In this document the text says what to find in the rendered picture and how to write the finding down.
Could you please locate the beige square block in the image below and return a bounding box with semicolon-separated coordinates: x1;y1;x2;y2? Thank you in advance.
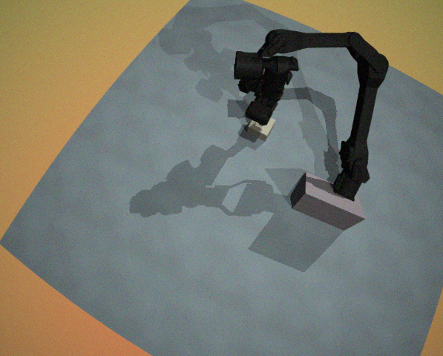
247;118;275;142

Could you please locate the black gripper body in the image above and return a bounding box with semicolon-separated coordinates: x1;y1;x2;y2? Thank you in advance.
245;71;293;125

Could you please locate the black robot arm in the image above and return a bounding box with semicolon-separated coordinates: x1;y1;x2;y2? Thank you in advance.
234;29;389;202

